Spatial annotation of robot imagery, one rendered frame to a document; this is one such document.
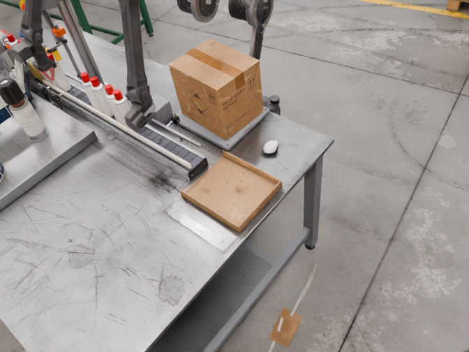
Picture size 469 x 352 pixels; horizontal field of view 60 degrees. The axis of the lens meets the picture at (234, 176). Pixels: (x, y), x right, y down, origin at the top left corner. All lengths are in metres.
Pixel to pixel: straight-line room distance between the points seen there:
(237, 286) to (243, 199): 0.62
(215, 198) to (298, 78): 2.09
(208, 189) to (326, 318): 0.98
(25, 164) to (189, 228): 0.82
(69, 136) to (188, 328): 1.03
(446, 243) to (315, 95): 1.49
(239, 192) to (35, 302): 0.80
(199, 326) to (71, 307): 0.70
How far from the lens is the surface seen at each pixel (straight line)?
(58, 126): 2.08
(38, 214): 1.81
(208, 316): 2.01
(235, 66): 1.69
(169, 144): 1.75
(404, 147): 2.97
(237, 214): 1.51
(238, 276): 2.07
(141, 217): 1.60
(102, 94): 1.93
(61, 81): 2.25
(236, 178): 1.62
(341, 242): 2.43
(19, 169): 1.97
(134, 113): 1.60
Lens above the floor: 2.05
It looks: 48 degrees down
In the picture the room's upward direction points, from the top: 10 degrees counter-clockwise
